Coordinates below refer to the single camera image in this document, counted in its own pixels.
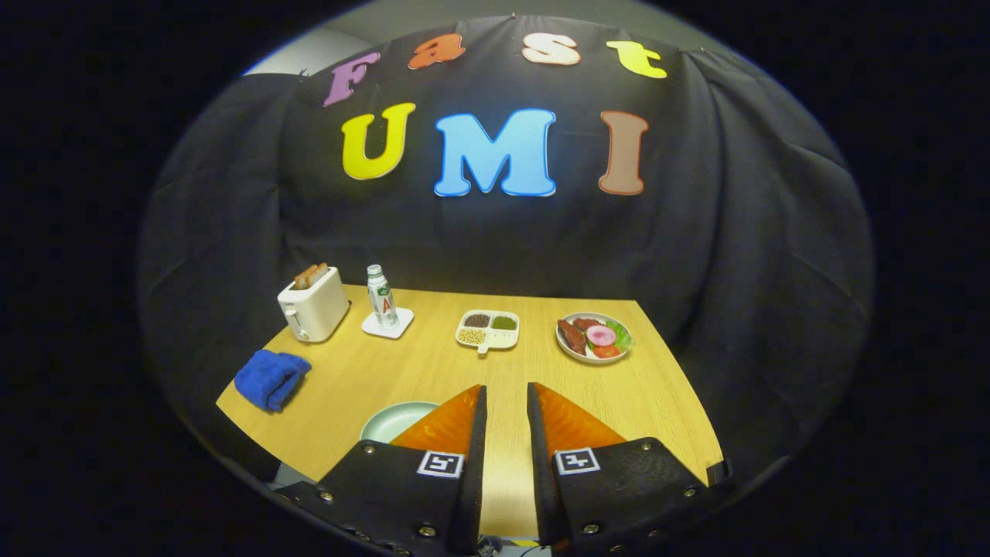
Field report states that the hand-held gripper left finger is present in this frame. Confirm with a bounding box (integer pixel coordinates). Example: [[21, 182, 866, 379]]
[[275, 384, 489, 557]]

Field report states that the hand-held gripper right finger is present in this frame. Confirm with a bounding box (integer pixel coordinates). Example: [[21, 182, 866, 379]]
[[527, 381, 732, 555]]

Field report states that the pale green plate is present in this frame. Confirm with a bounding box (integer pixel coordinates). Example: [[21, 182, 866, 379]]
[[360, 401, 442, 444]]

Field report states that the white plate of food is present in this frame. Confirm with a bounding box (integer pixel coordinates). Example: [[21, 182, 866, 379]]
[[555, 312, 634, 365]]

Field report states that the blue folded towel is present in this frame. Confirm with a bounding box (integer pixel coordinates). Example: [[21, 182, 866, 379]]
[[234, 349, 312, 413]]

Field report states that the white square coaster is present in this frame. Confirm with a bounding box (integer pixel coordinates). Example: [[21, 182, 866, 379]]
[[361, 306, 415, 340]]

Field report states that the white divided dish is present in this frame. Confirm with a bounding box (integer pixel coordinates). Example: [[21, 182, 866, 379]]
[[455, 309, 521, 355]]

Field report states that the small plastic drink bottle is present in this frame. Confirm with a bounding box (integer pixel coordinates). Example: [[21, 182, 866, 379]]
[[366, 264, 399, 330]]

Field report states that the cream toaster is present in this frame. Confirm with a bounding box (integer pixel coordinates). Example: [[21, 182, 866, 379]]
[[277, 266, 351, 343]]

